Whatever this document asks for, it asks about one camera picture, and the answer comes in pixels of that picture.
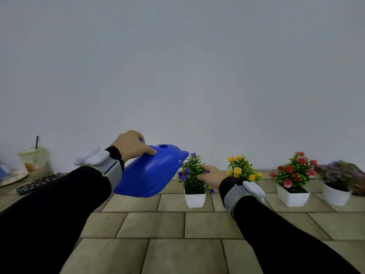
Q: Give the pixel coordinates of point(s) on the person's left hand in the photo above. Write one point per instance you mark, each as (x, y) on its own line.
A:
(129, 145)

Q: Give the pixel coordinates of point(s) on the person's right hand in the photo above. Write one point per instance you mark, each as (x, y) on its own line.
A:
(212, 176)

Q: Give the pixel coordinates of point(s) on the person's left thumb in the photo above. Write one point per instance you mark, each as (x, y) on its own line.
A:
(147, 150)

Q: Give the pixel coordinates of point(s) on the person's right thumb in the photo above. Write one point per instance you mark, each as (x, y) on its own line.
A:
(203, 177)

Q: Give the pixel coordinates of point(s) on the purple flower plant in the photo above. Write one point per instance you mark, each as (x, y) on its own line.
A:
(194, 179)

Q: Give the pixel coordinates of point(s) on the blue dolphin watering can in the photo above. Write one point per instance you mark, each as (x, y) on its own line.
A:
(148, 172)

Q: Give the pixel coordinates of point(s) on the person's right forearm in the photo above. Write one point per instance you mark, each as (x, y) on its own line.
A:
(273, 236)

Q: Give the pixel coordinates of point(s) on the person's left forearm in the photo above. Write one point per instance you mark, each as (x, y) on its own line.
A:
(57, 214)

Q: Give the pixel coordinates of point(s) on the grey wristband with white tracker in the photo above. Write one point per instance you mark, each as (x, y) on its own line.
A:
(109, 168)
(238, 196)

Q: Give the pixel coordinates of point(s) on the yellow flower plant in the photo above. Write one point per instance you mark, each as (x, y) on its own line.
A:
(242, 168)

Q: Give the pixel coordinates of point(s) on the red flower plant, white pot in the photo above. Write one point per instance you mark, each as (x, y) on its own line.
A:
(293, 179)

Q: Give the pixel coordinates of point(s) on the black drinking straw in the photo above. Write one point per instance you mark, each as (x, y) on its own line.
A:
(36, 142)

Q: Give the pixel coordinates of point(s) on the clear plastic drink cup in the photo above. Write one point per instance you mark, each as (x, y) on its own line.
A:
(35, 164)

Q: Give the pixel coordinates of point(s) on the black dotted pouch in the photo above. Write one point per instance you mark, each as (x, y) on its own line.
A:
(37, 183)

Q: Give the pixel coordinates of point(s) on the mauve flower plant, round pot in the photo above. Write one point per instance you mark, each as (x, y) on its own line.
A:
(336, 179)

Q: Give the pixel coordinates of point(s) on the white plate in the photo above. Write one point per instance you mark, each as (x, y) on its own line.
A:
(14, 176)

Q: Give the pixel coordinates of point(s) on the blue object on plate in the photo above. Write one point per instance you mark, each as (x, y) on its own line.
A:
(3, 171)

